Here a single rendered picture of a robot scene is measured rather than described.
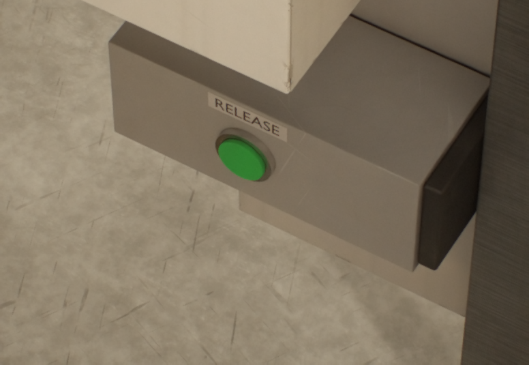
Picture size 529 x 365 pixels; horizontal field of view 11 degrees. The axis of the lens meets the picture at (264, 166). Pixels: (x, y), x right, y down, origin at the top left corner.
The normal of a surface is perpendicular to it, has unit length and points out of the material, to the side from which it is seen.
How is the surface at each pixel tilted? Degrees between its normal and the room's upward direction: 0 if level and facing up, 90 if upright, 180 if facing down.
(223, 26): 90
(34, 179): 0
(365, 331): 0
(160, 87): 90
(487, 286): 90
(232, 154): 90
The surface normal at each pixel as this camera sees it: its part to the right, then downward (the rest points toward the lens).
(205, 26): -0.51, 0.68
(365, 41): 0.00, -0.61
